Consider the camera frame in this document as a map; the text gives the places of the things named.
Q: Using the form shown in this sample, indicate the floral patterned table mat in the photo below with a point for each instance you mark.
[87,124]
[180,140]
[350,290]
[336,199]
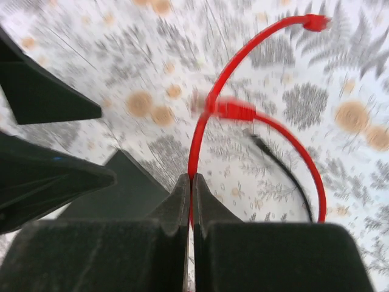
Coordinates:
[141,61]

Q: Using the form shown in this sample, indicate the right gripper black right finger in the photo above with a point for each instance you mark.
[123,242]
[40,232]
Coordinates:
[232,255]

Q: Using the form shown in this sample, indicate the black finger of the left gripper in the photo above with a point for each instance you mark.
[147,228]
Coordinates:
[35,181]
[37,96]

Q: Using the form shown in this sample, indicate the black network switch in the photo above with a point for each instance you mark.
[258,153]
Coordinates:
[135,194]

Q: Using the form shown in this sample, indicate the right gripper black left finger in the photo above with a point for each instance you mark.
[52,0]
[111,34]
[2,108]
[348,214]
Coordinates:
[150,254]

